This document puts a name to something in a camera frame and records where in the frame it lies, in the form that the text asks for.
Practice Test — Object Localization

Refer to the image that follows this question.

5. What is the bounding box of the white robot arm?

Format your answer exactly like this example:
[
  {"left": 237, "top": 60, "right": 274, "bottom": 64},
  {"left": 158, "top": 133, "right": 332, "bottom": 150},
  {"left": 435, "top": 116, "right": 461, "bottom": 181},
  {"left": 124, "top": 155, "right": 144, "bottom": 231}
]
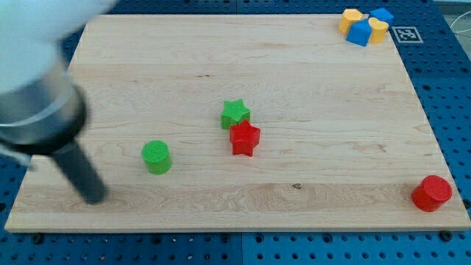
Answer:
[{"left": 1, "top": 0, "right": 116, "bottom": 204}]

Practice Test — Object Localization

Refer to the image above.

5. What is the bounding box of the yellow hexagon block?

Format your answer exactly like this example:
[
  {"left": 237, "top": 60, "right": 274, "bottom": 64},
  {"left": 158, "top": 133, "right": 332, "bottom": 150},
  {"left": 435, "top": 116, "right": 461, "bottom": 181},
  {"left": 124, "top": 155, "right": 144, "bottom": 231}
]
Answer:
[{"left": 339, "top": 9, "right": 364, "bottom": 35}]

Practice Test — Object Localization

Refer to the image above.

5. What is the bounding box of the white fiducial marker tag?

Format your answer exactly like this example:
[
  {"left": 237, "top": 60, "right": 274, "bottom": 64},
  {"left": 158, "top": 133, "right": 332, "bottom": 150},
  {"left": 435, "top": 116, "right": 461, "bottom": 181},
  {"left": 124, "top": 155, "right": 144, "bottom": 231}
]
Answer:
[{"left": 392, "top": 26, "right": 423, "bottom": 43}]

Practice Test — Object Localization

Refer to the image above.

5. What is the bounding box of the red cylinder block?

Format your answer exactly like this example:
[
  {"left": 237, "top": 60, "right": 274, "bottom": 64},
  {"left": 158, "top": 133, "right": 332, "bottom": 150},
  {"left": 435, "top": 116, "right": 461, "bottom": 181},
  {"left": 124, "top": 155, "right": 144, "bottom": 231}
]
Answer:
[{"left": 411, "top": 175, "right": 453, "bottom": 212}]

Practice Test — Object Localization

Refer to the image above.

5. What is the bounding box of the blue pentagon block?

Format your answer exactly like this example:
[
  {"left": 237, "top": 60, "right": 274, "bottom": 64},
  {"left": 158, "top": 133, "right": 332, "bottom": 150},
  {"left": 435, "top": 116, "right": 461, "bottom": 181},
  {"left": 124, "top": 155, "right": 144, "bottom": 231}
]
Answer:
[{"left": 346, "top": 19, "right": 372, "bottom": 46}]

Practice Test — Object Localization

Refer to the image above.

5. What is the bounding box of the blue cube block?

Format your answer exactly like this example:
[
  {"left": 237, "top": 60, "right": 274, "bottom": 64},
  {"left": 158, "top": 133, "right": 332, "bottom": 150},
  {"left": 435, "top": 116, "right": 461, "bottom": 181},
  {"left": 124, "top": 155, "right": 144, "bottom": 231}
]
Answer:
[{"left": 369, "top": 7, "right": 394, "bottom": 26}]

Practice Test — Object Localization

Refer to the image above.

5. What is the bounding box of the wooden board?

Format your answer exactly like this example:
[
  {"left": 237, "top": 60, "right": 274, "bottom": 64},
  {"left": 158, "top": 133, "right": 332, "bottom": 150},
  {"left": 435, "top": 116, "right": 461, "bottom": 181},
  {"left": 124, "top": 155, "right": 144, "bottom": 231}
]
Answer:
[{"left": 5, "top": 15, "right": 470, "bottom": 233}]

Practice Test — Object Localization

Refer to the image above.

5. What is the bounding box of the white cable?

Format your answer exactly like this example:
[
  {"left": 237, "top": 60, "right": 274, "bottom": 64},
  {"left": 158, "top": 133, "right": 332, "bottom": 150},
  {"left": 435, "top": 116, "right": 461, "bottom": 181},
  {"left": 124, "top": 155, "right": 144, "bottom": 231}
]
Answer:
[{"left": 449, "top": 10, "right": 471, "bottom": 35}]

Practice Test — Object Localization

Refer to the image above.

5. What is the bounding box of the yellow heart block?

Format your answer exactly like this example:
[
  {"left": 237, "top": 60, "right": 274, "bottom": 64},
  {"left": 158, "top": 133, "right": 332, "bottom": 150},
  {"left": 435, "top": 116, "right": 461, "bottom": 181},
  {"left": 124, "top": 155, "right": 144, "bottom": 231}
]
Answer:
[{"left": 368, "top": 17, "right": 389, "bottom": 43}]

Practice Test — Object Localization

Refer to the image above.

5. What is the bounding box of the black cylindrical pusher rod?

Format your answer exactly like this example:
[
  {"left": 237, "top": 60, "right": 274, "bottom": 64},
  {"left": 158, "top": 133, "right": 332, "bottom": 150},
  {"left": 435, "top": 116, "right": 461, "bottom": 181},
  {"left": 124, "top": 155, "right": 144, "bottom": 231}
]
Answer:
[{"left": 50, "top": 141, "right": 107, "bottom": 205}]

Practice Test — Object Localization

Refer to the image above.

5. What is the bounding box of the red star block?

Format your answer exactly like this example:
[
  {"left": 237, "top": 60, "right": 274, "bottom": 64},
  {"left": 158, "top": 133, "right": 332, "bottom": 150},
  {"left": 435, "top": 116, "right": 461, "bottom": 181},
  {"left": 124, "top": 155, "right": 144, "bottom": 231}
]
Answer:
[{"left": 229, "top": 119, "right": 261, "bottom": 157}]

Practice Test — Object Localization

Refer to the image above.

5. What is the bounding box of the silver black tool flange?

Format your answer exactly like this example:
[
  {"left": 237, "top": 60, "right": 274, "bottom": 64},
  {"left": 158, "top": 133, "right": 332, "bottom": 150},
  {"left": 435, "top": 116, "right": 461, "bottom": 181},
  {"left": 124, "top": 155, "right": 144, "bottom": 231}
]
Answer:
[{"left": 1, "top": 59, "right": 87, "bottom": 166}]

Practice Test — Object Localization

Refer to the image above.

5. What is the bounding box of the green cylinder block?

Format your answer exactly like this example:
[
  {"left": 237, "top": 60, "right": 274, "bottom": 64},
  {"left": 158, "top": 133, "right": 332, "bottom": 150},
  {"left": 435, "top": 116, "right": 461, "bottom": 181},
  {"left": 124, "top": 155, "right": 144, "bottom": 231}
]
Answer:
[{"left": 141, "top": 140, "right": 172, "bottom": 175}]

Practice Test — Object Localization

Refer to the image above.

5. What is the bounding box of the green star block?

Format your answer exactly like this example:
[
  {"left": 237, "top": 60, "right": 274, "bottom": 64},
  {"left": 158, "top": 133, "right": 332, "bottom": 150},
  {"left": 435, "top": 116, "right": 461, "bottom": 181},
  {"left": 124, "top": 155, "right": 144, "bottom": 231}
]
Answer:
[{"left": 221, "top": 99, "right": 251, "bottom": 130}]

